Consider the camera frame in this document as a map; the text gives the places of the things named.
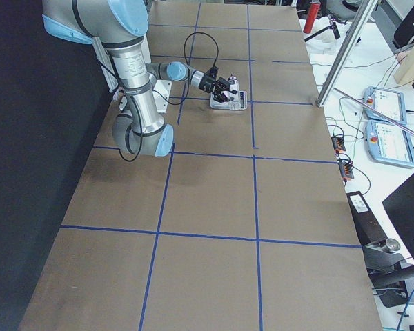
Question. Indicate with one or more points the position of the silver digital kitchen scale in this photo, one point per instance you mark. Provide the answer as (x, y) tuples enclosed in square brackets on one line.
[(235, 100)]

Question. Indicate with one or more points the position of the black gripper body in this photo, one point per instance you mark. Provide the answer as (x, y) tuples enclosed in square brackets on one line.
[(206, 84)]

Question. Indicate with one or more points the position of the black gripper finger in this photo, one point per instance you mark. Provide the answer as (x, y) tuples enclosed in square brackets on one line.
[(220, 96), (222, 83)]

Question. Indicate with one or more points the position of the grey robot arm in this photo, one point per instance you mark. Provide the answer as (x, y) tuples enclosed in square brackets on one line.
[(121, 27)]

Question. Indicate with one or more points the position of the black tripod stick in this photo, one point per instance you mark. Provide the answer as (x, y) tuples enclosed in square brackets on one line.
[(332, 26)]

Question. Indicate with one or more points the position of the near blue teach pendant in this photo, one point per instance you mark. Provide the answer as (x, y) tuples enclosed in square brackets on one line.
[(389, 144)]

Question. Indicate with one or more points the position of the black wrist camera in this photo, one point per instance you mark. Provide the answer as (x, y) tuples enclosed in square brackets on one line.
[(212, 72)]

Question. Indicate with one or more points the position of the blue teach pendant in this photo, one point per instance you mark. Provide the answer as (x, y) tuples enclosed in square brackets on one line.
[(389, 144), (387, 102)]

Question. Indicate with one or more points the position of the green handled reacher grabber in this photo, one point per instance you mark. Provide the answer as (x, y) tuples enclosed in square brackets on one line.
[(374, 111)]

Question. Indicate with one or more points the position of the far blue teach pendant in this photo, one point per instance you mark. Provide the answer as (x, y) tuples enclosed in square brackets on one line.
[(387, 102)]

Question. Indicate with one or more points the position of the black monitor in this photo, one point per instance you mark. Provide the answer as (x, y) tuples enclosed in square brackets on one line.
[(399, 206)]

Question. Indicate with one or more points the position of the red cylinder bottle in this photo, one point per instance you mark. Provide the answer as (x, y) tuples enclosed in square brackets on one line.
[(311, 16)]

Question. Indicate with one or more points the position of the aluminium frame post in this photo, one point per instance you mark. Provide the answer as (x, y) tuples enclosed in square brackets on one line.
[(364, 12)]

